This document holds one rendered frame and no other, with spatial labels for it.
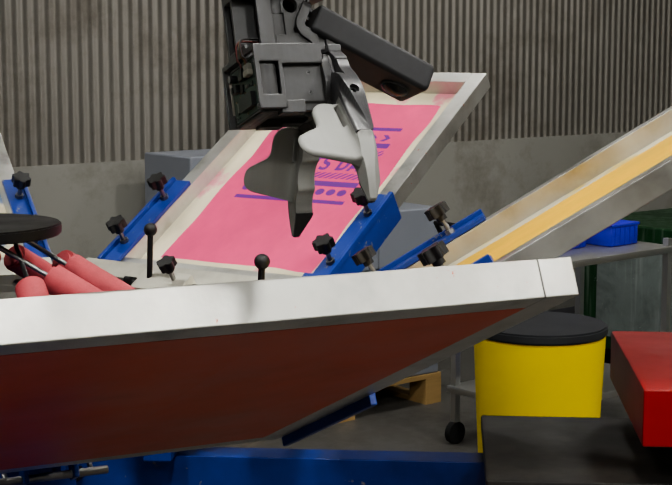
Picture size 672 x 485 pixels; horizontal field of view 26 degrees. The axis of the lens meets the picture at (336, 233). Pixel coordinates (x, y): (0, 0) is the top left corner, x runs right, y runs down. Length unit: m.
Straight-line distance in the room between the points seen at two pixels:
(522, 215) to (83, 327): 1.60
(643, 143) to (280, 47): 1.62
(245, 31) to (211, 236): 2.08
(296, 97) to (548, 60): 7.37
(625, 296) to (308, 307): 6.21
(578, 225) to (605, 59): 6.73
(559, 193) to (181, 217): 1.01
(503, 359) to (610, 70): 4.39
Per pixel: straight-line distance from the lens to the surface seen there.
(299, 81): 1.14
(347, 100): 1.13
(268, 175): 1.21
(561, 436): 2.58
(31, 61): 6.47
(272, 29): 1.16
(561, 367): 4.70
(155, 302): 1.21
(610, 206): 2.15
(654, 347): 2.58
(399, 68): 1.20
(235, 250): 3.15
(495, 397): 4.77
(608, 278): 7.49
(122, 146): 6.70
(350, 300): 1.27
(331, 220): 3.12
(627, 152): 2.70
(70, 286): 2.45
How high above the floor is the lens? 1.62
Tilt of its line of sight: 7 degrees down
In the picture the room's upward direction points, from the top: straight up
